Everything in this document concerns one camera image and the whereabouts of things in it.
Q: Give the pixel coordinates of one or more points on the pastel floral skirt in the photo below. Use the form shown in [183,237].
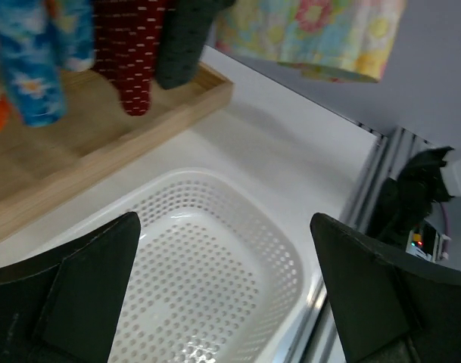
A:
[329,40]

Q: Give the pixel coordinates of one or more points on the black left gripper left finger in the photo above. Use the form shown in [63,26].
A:
[63,305]

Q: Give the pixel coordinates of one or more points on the red polka dot skirt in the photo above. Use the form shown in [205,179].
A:
[127,38]

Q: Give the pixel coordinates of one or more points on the blue floral skirt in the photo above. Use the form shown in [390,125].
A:
[38,39]

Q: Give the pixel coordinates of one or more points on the wooden clothes rack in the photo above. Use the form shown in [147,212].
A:
[42,168]

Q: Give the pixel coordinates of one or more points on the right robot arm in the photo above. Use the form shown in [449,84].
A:
[431,176]

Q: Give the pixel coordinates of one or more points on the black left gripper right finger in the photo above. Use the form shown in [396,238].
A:
[388,306]

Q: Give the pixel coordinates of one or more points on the white perforated plastic basket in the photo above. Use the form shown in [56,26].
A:
[214,278]

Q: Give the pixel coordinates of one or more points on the dark grey dotted skirt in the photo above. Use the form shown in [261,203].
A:
[185,33]

